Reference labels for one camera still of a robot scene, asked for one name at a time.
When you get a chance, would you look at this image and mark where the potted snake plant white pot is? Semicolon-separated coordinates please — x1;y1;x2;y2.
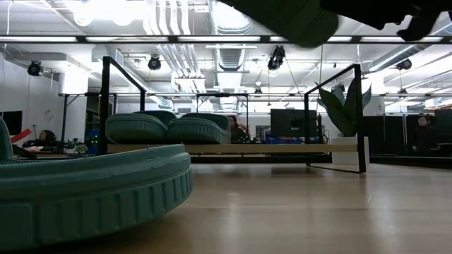
315;78;373;165

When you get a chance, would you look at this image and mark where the black overhead rig bar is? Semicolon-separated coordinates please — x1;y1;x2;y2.
0;34;452;45

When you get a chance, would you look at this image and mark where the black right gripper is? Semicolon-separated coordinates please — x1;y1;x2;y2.
319;0;452;42

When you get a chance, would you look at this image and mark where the person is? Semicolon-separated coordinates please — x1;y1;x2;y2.
412;115;441;157
227;114;249;144
22;129;59;152

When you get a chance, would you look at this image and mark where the distant black rig frame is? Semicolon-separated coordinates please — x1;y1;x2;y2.
195;92;250;118

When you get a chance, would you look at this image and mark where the black aluminium table frame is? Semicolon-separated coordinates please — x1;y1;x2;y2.
190;154;452;170

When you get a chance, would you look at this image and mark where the green rubber slide sandal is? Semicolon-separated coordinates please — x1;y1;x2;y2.
218;0;340;49
0;116;194;248
167;112;232;145
105;109;178;145

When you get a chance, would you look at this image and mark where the black hanging ceiling spotlight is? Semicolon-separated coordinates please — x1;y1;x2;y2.
27;60;44;78
266;44;287;71
147;54;162;71
395;57;413;72

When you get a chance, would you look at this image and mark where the black wall screen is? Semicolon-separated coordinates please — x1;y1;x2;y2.
0;110;23;137

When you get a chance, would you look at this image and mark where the red strip object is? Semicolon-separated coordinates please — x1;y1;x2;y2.
10;128;33;144

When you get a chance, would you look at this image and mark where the black monitor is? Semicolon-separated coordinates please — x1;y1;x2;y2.
270;108;323;140

